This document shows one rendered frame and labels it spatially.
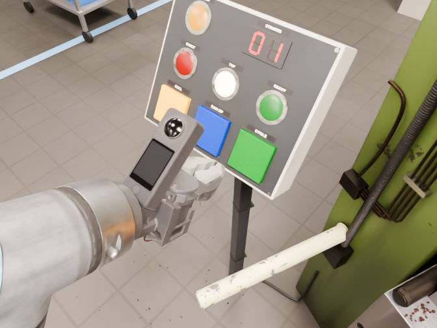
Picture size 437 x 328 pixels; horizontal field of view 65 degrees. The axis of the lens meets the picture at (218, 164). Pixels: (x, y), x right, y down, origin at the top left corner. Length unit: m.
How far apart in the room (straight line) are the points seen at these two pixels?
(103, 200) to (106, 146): 1.76
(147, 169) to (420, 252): 0.64
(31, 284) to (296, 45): 0.47
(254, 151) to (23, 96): 2.21
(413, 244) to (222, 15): 0.61
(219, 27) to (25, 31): 2.86
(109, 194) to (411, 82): 0.56
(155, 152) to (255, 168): 0.26
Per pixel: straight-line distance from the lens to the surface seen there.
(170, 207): 0.42
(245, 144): 0.62
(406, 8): 3.63
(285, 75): 0.58
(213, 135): 0.65
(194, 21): 0.68
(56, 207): 0.33
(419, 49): 0.69
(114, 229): 0.34
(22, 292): 0.31
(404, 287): 0.63
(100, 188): 0.36
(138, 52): 2.83
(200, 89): 0.67
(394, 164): 0.77
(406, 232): 0.86
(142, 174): 0.40
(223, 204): 1.76
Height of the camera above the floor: 1.47
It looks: 50 degrees down
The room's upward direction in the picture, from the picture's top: straight up
